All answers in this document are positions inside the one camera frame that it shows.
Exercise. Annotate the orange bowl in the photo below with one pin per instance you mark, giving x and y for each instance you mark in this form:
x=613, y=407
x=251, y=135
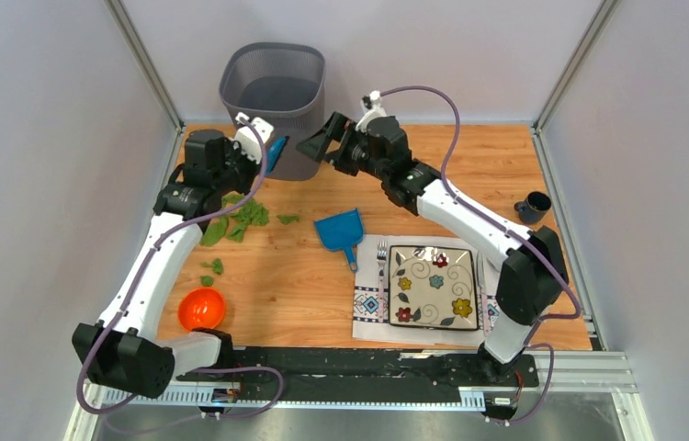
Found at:
x=203, y=307

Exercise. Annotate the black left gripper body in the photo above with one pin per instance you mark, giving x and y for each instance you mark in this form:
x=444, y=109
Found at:
x=240, y=172

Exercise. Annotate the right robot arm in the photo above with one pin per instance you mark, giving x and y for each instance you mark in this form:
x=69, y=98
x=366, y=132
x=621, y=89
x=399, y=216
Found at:
x=532, y=271

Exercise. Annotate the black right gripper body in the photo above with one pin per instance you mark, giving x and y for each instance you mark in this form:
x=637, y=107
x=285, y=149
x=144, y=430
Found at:
x=354, y=155

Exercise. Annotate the green paper scrap pair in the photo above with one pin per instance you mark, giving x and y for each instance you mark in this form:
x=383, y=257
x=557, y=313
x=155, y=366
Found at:
x=216, y=266

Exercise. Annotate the small green paper scrap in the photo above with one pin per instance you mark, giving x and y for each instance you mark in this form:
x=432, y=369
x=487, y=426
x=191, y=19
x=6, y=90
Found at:
x=286, y=219

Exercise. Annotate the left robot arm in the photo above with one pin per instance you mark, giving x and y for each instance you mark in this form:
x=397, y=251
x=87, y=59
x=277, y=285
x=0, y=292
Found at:
x=121, y=349

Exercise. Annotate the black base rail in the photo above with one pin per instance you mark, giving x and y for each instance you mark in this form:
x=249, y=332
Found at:
x=379, y=375

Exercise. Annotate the silver knife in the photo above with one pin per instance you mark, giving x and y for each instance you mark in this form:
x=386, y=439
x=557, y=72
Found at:
x=481, y=288

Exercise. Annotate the dark blue mug far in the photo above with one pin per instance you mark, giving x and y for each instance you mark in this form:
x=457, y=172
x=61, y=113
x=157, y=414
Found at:
x=533, y=208

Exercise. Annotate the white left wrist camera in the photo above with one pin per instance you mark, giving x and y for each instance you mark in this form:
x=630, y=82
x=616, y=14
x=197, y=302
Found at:
x=250, y=133

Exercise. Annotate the blue dustpan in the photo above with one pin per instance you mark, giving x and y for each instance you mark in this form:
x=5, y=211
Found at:
x=342, y=232

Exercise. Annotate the white patterned placemat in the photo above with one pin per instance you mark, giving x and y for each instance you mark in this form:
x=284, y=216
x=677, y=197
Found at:
x=365, y=298

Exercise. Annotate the silver fork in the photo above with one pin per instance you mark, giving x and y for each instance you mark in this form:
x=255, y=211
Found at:
x=382, y=259

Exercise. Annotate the square floral plate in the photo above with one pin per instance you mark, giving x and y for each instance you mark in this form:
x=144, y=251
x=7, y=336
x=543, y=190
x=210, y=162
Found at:
x=432, y=287

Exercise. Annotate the blue hand brush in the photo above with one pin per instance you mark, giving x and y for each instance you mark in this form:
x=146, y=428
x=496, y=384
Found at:
x=274, y=152

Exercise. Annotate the grey mesh waste bin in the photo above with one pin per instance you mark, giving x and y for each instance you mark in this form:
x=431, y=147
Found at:
x=283, y=84

